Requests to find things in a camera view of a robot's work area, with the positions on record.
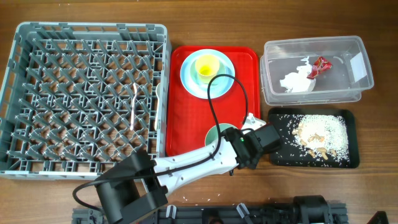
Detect rice and food scraps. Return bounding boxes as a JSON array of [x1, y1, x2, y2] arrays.
[[283, 114, 349, 162]]

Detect white napkin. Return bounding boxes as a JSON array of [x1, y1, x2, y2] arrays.
[[279, 57, 316, 93]]

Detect white plastic spoon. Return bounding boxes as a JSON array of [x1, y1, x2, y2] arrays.
[[154, 83, 161, 131]]

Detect red snack wrapper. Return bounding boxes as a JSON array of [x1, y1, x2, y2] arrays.
[[307, 57, 333, 80]]

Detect white plastic fork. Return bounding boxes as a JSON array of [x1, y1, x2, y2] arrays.
[[130, 83, 138, 131]]

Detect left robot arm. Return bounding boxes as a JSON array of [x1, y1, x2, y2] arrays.
[[95, 124, 282, 223]]

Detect black waste tray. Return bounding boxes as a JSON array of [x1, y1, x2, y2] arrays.
[[268, 108, 359, 168]]

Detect grey dishwasher rack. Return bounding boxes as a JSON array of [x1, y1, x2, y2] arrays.
[[1, 22, 172, 180]]

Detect red plastic tray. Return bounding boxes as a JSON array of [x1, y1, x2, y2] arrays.
[[165, 45, 261, 156]]

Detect yellow plastic cup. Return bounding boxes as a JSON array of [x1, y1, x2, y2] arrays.
[[195, 54, 220, 83]]

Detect clear plastic bin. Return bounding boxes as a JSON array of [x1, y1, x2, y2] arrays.
[[261, 36, 374, 106]]

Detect light blue plate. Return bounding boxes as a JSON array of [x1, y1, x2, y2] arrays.
[[180, 49, 235, 99]]

